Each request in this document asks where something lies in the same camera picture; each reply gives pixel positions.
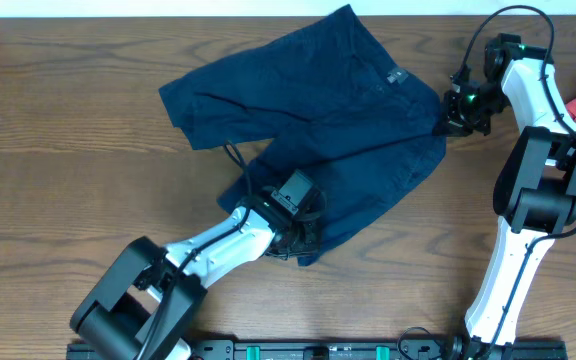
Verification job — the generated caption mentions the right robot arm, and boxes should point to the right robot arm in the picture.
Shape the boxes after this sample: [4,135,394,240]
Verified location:
[433,33,576,359]

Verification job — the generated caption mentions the navy blue shorts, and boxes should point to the navy blue shorts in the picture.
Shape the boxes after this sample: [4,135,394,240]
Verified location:
[159,6,446,252]

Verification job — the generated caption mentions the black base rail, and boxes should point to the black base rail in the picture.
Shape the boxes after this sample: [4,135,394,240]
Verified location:
[66,338,569,360]

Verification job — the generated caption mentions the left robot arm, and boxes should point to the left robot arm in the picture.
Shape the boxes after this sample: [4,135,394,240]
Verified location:
[70,170,327,359]

